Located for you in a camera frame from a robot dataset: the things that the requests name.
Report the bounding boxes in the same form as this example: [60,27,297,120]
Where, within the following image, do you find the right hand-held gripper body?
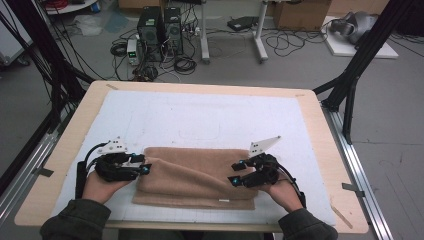
[245,135,282,189]

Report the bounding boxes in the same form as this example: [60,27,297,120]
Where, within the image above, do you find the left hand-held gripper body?
[94,136,140,183]

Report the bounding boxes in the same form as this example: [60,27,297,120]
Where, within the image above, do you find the brown towel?
[132,146,260,211]

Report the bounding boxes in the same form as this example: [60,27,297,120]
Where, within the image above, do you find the person's left hand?
[82,172,133,205]

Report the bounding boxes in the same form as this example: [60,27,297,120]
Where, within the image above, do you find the person's right hand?
[258,179,305,214]

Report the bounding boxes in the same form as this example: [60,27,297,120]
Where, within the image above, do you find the white foam mat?
[51,89,337,226]

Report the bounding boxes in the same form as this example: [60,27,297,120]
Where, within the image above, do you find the black tape piece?
[34,167,55,178]

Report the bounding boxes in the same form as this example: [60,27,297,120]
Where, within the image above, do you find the grey tape piece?
[341,182,366,198]

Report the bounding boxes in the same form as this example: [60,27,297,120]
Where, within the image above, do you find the thin wooden stick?
[329,203,354,230]

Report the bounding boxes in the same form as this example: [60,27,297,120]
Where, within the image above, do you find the white power supply unit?
[126,38,143,66]

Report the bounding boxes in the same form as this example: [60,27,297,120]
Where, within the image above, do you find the large black computer tower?
[137,5,165,63]

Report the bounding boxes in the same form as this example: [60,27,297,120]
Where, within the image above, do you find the slim black computer tower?
[163,7,184,56]

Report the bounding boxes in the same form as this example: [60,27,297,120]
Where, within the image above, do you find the clear plastic sheet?
[73,14,105,37]

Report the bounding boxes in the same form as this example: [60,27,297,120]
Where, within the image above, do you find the flat black device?
[227,15,260,33]

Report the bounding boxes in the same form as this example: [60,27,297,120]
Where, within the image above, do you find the white floor board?
[321,15,400,60]

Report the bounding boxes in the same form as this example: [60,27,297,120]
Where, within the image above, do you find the large cardboard box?
[273,0,333,32]

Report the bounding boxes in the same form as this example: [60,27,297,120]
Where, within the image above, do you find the white round table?
[43,0,100,16]

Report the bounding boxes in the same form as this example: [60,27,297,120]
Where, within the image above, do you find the grey bag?
[329,11,380,45]

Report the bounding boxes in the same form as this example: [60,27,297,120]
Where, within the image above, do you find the aluminium rail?
[0,131,63,222]
[321,105,396,240]

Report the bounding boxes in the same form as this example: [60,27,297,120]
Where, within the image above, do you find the small coiled black cable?
[109,41,129,58]

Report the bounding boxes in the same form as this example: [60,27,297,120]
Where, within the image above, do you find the loose black floor cables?
[265,28,330,58]

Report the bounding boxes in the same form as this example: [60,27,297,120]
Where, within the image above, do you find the black metal frame strut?
[0,0,96,134]
[313,0,424,145]

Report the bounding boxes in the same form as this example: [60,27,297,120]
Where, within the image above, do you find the white desk frame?
[199,0,270,65]

